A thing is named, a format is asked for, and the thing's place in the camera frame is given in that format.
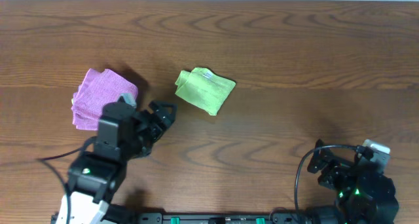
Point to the light green microfibre cloth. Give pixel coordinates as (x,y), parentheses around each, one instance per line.
(203,89)

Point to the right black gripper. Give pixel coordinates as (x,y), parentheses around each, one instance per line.
(337,168)

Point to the folded purple cloth stack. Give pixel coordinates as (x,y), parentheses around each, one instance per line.
(97,90)

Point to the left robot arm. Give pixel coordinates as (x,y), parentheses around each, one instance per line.
(124,133)

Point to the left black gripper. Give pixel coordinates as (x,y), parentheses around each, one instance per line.
(154,123)

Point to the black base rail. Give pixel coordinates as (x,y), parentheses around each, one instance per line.
(157,218)

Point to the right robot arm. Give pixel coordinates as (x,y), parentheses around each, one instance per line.
(364,193)

